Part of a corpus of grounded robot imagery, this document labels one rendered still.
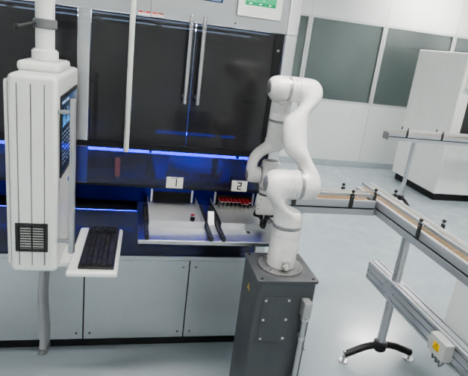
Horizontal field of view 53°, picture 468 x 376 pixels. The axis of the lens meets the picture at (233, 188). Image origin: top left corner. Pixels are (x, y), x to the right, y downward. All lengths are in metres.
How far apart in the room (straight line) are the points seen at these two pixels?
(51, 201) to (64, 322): 1.05
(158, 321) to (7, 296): 0.80
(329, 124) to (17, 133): 6.25
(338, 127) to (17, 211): 6.33
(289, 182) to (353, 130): 6.04
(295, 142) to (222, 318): 1.31
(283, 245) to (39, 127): 1.01
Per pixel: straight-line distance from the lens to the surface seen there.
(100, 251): 2.06
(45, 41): 1.96
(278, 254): 1.92
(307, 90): 1.91
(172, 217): 2.31
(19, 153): 1.82
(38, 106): 1.77
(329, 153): 7.73
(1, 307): 2.75
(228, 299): 2.74
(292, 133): 1.85
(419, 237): 2.57
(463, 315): 3.33
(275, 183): 1.79
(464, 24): 8.56
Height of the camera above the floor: 1.74
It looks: 17 degrees down
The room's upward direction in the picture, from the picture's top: 7 degrees clockwise
